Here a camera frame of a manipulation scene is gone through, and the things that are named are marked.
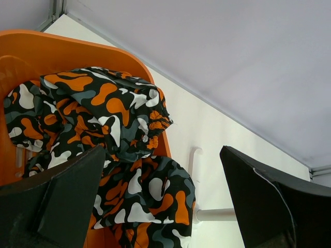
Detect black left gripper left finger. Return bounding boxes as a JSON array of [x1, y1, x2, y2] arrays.
[[1, 146, 105, 247]]

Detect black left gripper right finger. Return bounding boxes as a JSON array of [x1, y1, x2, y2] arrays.
[[220, 146, 330, 247]]

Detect camouflage patterned shorts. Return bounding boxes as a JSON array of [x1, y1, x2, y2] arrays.
[[3, 67, 195, 247]]

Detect white and silver clothes rack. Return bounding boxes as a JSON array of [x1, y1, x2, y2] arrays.
[[188, 147, 237, 225]]

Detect orange plastic basket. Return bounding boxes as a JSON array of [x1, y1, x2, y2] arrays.
[[0, 29, 173, 248]]

